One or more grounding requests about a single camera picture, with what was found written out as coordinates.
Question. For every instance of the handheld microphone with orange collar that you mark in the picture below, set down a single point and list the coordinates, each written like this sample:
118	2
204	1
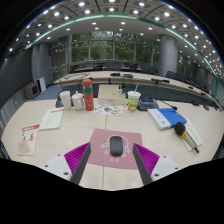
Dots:
181	130

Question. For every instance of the green-white cup with straw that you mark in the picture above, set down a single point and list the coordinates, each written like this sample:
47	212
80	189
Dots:
133	100

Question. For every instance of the ceiling lights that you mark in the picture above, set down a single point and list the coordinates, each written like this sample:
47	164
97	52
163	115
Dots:
141	4

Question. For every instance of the black computer mouse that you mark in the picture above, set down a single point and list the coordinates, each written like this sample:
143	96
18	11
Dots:
116	146

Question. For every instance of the white lidded mug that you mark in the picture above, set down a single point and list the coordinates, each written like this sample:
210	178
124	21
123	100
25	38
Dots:
77	101

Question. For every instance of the dark conference microphone unit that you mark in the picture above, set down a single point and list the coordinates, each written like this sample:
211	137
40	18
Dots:
147	104

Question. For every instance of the colourful sticker sheet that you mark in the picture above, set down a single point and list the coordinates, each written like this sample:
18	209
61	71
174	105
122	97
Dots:
108	110

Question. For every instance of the pink mouse pad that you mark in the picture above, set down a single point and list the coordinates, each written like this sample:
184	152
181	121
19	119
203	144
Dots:
100	140

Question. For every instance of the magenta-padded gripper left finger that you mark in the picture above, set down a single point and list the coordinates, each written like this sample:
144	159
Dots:
77	156

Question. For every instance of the white board panel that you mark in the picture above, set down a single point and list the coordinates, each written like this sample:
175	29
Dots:
41	84

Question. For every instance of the long curved far desk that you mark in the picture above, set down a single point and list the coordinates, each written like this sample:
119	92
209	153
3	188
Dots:
143	77

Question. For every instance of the white cardboard box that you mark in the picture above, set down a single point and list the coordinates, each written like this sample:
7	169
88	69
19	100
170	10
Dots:
111	95

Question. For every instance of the red and white leaflet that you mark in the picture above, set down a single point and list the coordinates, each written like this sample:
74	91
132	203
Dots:
28	140

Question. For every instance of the red drink bottle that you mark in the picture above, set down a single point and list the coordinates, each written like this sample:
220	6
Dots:
88	96

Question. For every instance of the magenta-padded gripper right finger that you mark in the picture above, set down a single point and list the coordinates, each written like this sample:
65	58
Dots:
147	158

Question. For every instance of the dark chairs at far desk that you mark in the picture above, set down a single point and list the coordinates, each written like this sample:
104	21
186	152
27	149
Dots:
170	74

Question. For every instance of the white paper cup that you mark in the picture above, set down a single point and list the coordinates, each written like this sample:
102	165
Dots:
65	100

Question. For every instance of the white appliance cabinet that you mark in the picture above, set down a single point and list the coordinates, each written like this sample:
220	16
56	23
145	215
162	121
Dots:
31	90

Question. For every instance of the blue and white book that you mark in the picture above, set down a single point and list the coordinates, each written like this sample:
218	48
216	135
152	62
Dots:
171	116

